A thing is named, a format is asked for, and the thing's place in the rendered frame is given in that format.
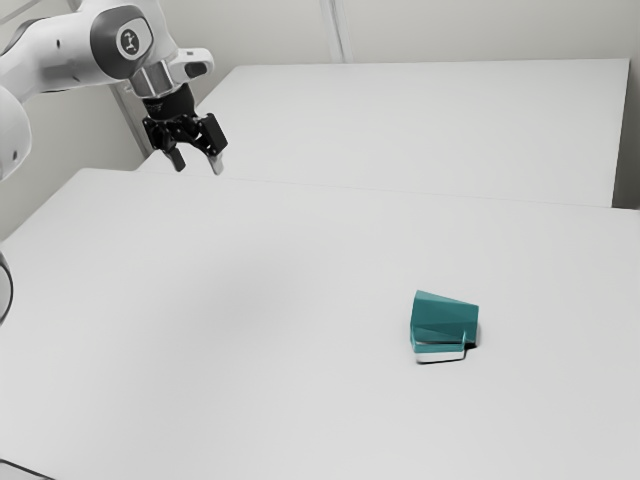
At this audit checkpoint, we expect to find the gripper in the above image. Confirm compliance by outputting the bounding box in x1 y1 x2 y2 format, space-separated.
141 83 230 176

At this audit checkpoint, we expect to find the teal faceted mug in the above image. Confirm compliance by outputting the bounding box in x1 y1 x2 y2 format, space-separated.
408 289 482 365

